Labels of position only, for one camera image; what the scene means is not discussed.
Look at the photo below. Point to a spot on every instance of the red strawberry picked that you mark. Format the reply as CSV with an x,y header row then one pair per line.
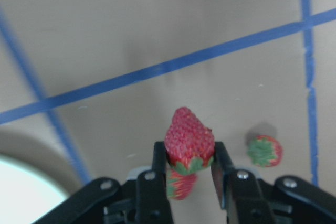
x,y
265,151
189,144
179,187

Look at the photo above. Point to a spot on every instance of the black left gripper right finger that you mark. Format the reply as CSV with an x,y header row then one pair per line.
x,y
238,191

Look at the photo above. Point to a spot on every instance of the light green plate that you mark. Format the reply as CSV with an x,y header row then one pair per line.
x,y
26,192

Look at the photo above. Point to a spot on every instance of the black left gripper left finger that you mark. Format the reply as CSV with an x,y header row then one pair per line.
x,y
152,204

